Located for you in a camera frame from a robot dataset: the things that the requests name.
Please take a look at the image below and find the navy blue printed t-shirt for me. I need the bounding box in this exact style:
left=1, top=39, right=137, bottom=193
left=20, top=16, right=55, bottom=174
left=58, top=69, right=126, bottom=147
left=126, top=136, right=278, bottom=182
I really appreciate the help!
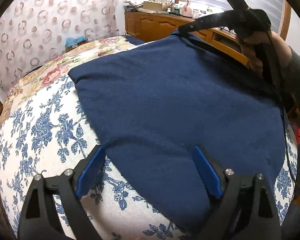
left=69, top=31, right=286, bottom=231

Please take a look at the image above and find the person's right hand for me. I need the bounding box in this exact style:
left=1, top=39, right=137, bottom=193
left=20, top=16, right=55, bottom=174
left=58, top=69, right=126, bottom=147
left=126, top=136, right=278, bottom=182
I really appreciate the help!
left=236, top=31, right=292, bottom=77

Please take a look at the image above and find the pink container on cabinet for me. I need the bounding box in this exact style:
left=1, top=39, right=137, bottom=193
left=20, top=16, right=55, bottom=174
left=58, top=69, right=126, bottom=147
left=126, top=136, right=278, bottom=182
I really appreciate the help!
left=181, top=1, right=193, bottom=18

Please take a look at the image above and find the blue floral white bedsheet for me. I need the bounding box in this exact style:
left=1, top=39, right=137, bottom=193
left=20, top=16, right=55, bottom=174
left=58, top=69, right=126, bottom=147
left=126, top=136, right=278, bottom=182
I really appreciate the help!
left=0, top=75, right=298, bottom=239

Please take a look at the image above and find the cardboard box on cabinet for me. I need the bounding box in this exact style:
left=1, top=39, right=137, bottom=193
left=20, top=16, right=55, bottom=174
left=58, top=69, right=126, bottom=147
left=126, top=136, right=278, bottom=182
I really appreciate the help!
left=143, top=1, right=171, bottom=11

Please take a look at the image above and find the wooden sideboard cabinet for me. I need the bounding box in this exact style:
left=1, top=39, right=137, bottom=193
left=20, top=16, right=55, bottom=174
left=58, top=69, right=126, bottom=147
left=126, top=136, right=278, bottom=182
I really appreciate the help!
left=124, top=11, right=251, bottom=67

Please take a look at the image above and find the floral bed quilt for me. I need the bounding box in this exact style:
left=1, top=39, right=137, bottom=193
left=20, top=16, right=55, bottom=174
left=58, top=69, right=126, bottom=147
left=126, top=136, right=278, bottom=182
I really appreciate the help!
left=0, top=36, right=136, bottom=126

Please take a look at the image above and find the blue box behind bed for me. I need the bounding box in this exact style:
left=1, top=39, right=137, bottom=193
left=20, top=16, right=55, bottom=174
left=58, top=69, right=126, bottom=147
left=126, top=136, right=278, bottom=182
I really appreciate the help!
left=65, top=36, right=88, bottom=52

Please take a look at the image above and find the ring-patterned sheer curtain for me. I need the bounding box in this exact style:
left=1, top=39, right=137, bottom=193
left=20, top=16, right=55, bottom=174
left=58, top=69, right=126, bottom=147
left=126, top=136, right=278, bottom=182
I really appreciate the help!
left=0, top=0, right=119, bottom=92

